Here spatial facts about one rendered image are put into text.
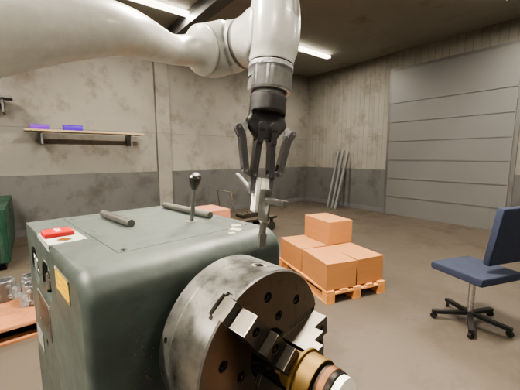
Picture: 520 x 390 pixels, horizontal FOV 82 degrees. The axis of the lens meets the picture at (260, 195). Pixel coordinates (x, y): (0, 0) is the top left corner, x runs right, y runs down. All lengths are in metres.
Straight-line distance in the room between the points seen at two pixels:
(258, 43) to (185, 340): 0.54
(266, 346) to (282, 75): 0.47
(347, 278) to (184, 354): 2.75
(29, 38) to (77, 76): 6.62
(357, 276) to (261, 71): 2.87
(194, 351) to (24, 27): 0.45
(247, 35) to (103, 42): 0.32
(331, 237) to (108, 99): 5.22
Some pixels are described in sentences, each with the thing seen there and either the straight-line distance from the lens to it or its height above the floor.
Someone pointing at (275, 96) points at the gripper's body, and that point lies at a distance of 0.60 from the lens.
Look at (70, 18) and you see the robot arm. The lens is 0.38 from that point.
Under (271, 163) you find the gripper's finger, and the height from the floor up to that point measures 1.43.
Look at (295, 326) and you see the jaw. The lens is 0.65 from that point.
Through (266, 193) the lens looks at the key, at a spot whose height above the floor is 1.38.
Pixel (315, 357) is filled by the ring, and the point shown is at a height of 1.12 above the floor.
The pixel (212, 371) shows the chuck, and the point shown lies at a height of 1.11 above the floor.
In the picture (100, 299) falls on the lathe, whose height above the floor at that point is 1.21.
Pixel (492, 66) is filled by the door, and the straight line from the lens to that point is 7.53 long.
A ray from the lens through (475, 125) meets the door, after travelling 7.42.
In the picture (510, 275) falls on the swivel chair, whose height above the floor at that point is 0.50.
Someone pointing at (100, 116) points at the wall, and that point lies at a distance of 6.91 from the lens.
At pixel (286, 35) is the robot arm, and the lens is 0.63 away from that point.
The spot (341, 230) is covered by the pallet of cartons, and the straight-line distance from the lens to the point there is 3.70.
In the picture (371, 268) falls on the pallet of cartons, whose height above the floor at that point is 0.28.
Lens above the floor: 1.45
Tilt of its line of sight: 8 degrees down
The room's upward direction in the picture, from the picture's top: straight up
